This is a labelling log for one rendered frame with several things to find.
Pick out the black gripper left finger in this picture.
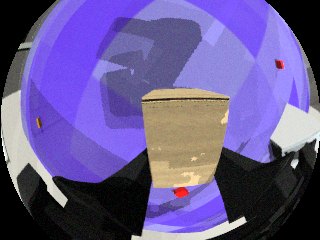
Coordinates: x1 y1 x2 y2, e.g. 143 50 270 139
52 148 152 236

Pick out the tan triangular block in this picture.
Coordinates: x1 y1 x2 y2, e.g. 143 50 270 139
141 99 229 188
143 88 231 103

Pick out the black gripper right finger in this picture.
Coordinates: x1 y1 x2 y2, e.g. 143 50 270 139
213 147 296 224

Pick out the red block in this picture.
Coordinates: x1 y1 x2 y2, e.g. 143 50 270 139
173 187 189 199

